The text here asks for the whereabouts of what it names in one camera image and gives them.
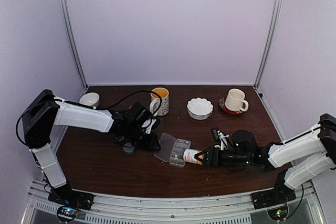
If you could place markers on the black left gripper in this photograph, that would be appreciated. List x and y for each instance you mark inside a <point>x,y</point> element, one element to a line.
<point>150,144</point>

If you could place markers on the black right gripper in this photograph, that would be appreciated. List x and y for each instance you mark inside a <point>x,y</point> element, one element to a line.
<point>210,160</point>

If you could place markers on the grey bottle cap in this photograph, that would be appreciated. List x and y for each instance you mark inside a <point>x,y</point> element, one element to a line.
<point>129,148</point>

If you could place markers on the grey-capped orange label bottle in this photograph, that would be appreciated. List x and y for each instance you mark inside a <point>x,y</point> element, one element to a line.
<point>189,156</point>

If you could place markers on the clear plastic pill organizer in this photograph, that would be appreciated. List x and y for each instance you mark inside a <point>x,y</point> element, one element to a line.
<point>172,150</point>

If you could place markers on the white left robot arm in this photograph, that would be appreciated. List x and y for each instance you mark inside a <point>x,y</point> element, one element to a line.
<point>47,111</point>

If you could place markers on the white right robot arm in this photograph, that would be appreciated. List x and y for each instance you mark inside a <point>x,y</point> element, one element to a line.
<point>316,146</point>

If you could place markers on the yellow-lined patterned mug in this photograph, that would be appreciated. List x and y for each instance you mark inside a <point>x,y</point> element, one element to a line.
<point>159,105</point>

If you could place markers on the white ceramic bowl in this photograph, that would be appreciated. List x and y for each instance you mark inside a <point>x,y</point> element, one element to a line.
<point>90,99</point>

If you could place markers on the white scalloped dish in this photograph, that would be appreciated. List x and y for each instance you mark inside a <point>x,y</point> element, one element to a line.
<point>199,108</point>

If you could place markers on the red saucer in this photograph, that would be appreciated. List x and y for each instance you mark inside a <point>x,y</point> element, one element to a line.
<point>222,106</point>

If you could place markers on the white ribbed cup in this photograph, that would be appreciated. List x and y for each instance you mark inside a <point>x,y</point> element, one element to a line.
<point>235,101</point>

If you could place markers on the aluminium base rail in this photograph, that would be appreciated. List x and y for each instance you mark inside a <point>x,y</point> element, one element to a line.
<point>233,208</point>

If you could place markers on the aluminium frame post left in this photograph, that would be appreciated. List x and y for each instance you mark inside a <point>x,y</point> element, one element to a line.
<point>72,43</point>

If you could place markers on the aluminium frame post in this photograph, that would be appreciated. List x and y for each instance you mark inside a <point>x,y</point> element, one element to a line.
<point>269,40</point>
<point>72,43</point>

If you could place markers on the aluminium frame post right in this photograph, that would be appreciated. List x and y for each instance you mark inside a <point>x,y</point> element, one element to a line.
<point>269,40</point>

